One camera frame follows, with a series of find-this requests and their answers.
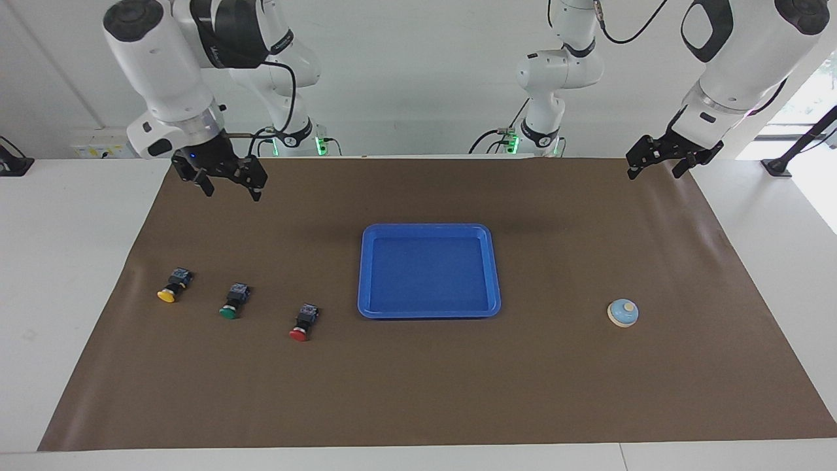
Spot brown paper mat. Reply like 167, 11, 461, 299
38, 156, 837, 452

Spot black tripod stand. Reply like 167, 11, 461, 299
762, 105, 837, 177

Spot black base cable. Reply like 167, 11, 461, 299
468, 98, 530, 154
248, 126, 279, 158

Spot black left base cable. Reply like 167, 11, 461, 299
468, 98, 530, 154

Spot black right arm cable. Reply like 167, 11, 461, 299
226, 58, 299, 158

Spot white power strip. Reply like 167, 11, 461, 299
71, 128, 141, 159

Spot black stand foot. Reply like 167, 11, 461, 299
0, 135, 35, 177

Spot black right base cable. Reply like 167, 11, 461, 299
248, 126, 279, 158

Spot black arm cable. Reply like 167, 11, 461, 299
592, 0, 789, 117
226, 58, 299, 158

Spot blue plastic tray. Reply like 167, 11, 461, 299
357, 223, 502, 320

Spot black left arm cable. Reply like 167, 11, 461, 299
592, 0, 789, 117

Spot green push button switch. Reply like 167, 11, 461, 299
219, 283, 252, 321

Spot red push button switch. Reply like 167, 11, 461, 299
289, 304, 320, 342

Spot light blue desk bell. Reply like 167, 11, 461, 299
607, 298, 640, 328

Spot yellow push button switch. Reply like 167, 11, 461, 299
157, 267, 194, 304

